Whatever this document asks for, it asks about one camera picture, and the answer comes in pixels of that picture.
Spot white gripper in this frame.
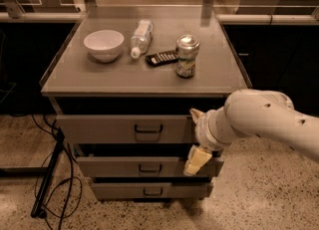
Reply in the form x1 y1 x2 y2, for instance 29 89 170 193
183 108 243 176

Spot grey top drawer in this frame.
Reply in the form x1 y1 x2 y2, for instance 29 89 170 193
57 115 196 144

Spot grey drawer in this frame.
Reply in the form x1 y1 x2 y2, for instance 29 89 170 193
91 182 213 200
76 155 225 178
57 115 196 144

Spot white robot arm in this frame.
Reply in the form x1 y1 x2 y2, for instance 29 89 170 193
183 89 319 176

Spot grey bottom drawer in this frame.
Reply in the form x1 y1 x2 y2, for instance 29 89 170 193
91 182 213 200

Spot grey middle drawer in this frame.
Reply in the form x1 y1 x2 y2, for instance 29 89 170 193
76 155 225 178

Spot grey drawer cabinet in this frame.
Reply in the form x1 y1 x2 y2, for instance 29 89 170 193
42 6 251 185

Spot black snack bar packet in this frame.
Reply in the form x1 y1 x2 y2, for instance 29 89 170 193
145 50 178 67

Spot green soda can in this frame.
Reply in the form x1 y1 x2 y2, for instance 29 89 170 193
175 34 200 79

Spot clear plastic bottle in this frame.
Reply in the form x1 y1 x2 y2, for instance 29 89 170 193
131 19 154 60

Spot white ceramic bowl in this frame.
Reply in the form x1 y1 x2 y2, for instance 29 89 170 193
84 30 125 63

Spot white rail ledge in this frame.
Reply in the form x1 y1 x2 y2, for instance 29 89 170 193
0 13 319 26

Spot black floor cables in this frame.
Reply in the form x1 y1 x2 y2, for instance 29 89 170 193
30 114 84 230

